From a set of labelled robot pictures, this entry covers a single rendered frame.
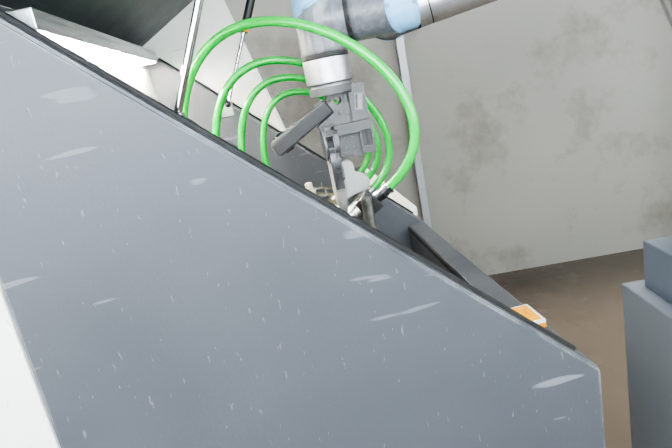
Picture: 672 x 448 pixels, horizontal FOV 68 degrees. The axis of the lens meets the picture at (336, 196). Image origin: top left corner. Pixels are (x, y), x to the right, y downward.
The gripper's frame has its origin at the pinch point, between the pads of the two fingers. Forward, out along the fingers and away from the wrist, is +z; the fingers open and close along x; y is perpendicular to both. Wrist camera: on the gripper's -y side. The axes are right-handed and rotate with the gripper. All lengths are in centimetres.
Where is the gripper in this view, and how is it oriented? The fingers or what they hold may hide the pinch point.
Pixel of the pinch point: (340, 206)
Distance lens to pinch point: 84.3
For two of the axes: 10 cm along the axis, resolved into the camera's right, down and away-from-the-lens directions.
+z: 1.9, 9.6, 2.3
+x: -1.3, -2.0, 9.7
